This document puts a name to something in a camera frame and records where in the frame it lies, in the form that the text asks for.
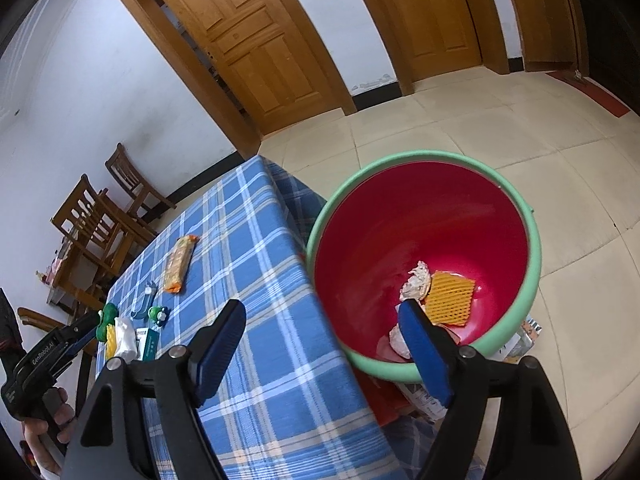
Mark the wooden chair middle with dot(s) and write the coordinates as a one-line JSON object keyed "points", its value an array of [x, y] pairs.
{"points": [[96, 226]]}

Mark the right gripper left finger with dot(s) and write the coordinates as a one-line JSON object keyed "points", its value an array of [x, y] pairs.
{"points": [[185, 378]]}

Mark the wooden chair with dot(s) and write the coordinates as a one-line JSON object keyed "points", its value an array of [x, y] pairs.
{"points": [[96, 226], [38, 320], [126, 175]]}

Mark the wooden door left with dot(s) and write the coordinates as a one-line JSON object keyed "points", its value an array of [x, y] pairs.
{"points": [[256, 66]]}

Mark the yellow foam net front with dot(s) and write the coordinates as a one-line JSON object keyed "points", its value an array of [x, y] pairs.
{"points": [[449, 300]]}

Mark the clear plastic bag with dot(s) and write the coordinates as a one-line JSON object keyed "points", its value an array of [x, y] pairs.
{"points": [[126, 340]]}

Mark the white tissue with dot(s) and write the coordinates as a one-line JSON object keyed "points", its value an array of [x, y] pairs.
{"points": [[398, 344]]}

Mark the wooden chair left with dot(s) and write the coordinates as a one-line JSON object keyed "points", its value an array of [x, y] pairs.
{"points": [[38, 320]]}

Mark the papers under bin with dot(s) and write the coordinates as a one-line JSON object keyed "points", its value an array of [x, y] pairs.
{"points": [[511, 352]]}

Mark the green white toy figure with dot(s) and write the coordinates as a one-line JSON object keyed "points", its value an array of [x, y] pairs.
{"points": [[158, 315]]}

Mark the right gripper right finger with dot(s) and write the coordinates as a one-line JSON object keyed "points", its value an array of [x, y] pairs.
{"points": [[458, 378]]}

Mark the teal white medicine box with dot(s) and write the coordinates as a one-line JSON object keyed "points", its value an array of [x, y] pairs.
{"points": [[147, 343]]}

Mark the wooden chair far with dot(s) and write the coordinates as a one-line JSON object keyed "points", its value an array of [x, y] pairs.
{"points": [[126, 175]]}

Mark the blue figurine keychain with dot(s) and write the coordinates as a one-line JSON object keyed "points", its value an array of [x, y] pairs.
{"points": [[141, 311]]}

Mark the white paper ball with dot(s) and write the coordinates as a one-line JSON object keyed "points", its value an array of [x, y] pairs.
{"points": [[418, 284]]}

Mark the orange snack wrapper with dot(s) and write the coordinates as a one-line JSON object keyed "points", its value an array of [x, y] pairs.
{"points": [[178, 262]]}

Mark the yellow foam net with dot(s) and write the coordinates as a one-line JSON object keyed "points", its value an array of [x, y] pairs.
{"points": [[449, 300], [110, 342]]}

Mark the wooden door right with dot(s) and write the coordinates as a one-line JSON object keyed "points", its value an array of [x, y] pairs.
{"points": [[427, 38]]}

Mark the blue plaid tablecloth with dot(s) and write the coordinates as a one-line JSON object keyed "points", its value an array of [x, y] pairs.
{"points": [[289, 406]]}

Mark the wooden dining table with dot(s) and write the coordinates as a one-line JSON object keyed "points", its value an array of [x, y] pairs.
{"points": [[71, 280]]}

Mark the green flower-shaped container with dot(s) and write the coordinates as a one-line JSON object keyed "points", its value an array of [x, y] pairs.
{"points": [[107, 318]]}

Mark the small wooden cabinet door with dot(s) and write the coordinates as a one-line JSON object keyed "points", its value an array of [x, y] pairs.
{"points": [[552, 35]]}

